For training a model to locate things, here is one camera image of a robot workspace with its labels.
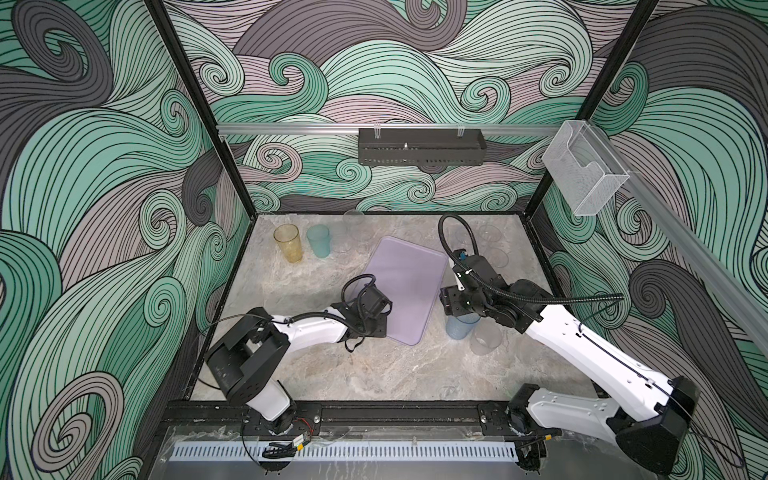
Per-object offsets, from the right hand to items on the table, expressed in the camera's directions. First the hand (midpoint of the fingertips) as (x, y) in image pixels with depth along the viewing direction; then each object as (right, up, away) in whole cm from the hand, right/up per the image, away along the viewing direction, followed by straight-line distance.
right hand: (451, 295), depth 75 cm
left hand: (-18, -11, +13) cm, 25 cm away
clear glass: (+24, +16, +36) cm, 46 cm away
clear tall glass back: (-27, +20, +38) cm, 51 cm away
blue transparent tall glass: (+4, -10, +5) cm, 11 cm away
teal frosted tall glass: (-39, +15, +27) cm, 50 cm away
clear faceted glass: (-32, +14, +31) cm, 47 cm away
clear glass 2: (+23, +7, +27) cm, 36 cm away
